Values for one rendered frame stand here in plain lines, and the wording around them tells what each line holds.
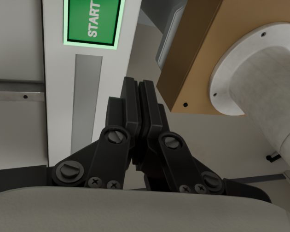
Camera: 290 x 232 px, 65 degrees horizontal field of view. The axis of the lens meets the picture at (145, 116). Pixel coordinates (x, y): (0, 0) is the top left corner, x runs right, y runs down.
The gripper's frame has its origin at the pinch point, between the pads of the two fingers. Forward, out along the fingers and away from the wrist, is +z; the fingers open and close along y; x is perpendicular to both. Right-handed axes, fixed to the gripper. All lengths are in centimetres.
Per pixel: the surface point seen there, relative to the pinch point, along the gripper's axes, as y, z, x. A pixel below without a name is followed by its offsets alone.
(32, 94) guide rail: -12.7, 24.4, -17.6
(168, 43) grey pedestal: 9.7, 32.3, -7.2
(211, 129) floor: 101, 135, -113
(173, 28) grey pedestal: 9.8, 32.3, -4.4
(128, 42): 0.5, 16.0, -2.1
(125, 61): 0.7, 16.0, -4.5
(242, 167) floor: 178, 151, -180
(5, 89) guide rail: -16.8, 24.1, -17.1
